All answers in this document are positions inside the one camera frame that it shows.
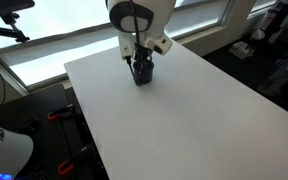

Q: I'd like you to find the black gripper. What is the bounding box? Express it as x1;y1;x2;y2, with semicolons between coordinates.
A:
126;43;155;87

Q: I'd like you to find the dark teal mug with logo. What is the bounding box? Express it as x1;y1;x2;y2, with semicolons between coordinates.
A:
132;59;155;86

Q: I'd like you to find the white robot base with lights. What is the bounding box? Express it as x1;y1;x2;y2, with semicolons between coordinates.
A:
0;119;34;180

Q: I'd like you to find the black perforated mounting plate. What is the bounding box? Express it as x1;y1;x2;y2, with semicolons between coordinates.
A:
17;106;110;180

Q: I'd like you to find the white floor device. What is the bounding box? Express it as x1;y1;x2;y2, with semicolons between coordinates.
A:
229;40;256;60

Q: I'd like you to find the black robot cart top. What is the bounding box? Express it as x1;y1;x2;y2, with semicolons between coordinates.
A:
0;83;82;134

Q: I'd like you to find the gray blue bag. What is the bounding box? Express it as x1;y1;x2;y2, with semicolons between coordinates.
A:
257;49;288;98

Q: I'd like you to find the black and white equipment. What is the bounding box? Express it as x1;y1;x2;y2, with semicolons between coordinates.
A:
267;0;288;44

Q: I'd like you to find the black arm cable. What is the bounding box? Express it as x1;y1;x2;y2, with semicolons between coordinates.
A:
129;0;142;51

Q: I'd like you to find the black clamp with orange handle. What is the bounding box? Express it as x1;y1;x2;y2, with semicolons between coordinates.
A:
47;104;78;122
57;146;92;177

